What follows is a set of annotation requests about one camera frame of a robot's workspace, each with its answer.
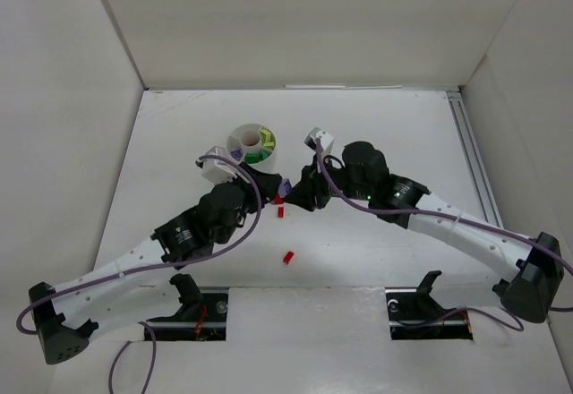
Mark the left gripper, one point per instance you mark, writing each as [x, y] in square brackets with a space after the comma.
[261, 184]

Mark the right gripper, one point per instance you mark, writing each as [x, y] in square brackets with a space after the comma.
[309, 189]

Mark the purple red lego assembly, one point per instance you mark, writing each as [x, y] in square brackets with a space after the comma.
[284, 190]

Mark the green square lego brick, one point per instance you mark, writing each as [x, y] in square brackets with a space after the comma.
[252, 158]

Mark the purple square lego brick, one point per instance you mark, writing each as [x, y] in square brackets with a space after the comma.
[236, 154]

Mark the yellow-green lego brick large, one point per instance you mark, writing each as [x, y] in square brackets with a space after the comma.
[268, 140]

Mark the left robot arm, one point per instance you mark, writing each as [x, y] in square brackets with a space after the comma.
[150, 280]

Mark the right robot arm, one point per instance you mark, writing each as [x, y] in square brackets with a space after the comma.
[530, 268]

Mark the white divided round container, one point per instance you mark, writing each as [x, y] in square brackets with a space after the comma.
[246, 137]

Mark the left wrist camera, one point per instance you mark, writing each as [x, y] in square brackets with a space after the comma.
[216, 171]

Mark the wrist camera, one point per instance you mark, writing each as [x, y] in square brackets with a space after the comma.
[216, 171]
[318, 137]

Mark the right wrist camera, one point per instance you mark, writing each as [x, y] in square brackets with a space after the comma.
[318, 137]

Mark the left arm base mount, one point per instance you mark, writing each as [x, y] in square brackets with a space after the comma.
[200, 317]

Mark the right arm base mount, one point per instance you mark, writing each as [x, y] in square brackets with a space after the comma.
[415, 315]

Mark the aluminium rail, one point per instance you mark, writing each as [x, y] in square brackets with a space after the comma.
[474, 160]

